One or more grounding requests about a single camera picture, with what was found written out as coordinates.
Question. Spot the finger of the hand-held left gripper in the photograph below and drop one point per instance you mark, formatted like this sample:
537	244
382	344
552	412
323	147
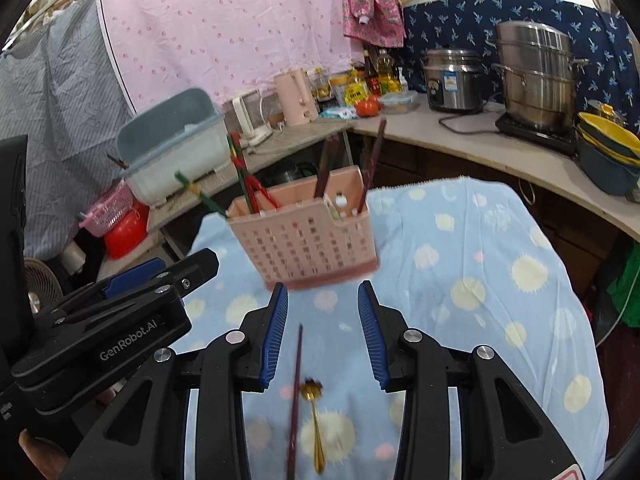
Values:
135	275
195	265

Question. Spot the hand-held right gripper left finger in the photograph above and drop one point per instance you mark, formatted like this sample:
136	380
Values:
276	340

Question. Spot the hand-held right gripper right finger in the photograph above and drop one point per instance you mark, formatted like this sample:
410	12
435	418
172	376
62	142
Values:
370	340

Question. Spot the green chopstick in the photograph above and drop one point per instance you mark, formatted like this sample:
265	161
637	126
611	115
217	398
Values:
200	195

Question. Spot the brown chopstick gold band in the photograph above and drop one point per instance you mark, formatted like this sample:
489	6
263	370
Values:
295	410

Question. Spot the pink perforated utensil holder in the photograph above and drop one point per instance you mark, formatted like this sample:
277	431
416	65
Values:
300	245

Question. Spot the gold flower spoon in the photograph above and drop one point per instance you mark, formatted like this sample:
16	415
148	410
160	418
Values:
317	440

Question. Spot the dark red chopstick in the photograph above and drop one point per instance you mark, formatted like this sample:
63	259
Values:
321	170

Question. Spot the person's left forearm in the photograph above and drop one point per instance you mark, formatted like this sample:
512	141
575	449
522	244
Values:
40	460

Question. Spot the red plastic basin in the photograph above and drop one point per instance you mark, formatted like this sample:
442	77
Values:
125	237

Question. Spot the pink plastic basket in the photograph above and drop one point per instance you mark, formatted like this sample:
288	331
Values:
107	210

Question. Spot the small electric fan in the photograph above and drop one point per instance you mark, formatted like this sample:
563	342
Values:
42	285

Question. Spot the white dish bin blue lid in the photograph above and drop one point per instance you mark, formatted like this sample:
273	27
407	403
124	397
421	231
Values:
170	160

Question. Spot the blue printed tablecloth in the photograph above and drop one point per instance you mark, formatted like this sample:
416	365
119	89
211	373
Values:
475	260

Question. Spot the white kitchen appliance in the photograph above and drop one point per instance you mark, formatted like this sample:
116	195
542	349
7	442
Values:
247	115

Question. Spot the blue striped cloth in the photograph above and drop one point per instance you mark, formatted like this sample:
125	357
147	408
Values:
60	110

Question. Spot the pink electric kettle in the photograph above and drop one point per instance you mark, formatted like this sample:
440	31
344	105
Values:
295	100

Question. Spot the wooden counter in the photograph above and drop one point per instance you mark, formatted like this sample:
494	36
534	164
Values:
425	130

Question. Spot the red tomato-shaped jar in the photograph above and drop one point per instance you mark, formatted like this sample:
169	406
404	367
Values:
368	106

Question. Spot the yellow label bottle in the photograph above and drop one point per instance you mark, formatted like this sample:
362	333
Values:
356	90

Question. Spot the clear food container blue lid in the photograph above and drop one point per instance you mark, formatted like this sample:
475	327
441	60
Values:
400	102

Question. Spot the pink dotted cloth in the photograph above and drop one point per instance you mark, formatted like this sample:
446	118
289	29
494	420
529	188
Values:
225	25

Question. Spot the green bag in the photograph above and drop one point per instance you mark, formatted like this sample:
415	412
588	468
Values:
627	285

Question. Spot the dark sauce bottle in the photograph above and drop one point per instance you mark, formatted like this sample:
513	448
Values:
370	67

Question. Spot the black induction cooktop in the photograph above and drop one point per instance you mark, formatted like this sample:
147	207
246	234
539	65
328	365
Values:
545	137

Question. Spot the steel rice cooker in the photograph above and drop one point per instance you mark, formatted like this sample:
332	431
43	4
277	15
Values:
452	85

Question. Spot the cooking oil bottle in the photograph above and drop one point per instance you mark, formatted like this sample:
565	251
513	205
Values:
387	72

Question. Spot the dark blue bowl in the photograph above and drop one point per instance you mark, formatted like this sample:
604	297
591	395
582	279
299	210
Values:
605	175

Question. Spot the steel steamer pot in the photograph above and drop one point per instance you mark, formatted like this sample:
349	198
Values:
537	85

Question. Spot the yellow bowl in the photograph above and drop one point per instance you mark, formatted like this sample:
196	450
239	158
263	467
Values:
610	132

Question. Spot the pink floral garment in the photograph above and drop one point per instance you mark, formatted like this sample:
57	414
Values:
370	0

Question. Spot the dark blue floral cloth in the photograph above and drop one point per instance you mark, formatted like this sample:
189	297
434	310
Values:
450	25

